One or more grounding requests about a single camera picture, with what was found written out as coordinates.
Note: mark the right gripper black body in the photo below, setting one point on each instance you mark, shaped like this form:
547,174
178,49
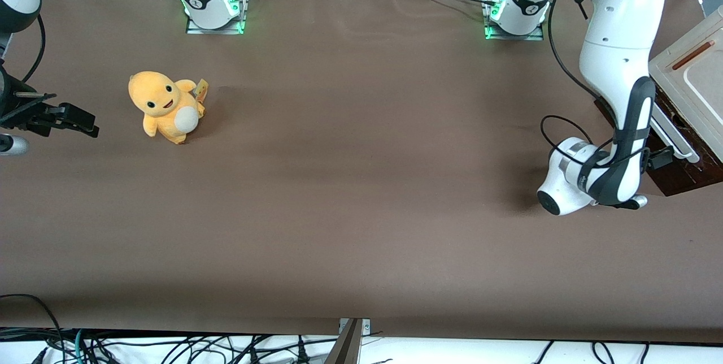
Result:
12,108

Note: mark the dark wooden drawer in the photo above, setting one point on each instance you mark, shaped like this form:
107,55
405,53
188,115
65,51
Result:
690,137

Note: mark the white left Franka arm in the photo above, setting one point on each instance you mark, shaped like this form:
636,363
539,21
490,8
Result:
615,42

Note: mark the wooden drawer cabinet cream top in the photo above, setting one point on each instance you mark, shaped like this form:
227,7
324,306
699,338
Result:
706,98

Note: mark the yellow plush toy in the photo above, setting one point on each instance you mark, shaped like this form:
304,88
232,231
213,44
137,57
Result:
164,104

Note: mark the brown table cover sheet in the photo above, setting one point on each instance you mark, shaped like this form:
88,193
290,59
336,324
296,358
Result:
361,183

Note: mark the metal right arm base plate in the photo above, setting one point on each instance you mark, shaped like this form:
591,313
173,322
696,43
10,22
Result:
195,29

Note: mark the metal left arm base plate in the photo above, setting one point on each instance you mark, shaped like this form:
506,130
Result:
534,36

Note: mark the grey metal bracket post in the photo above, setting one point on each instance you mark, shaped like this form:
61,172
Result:
347,347

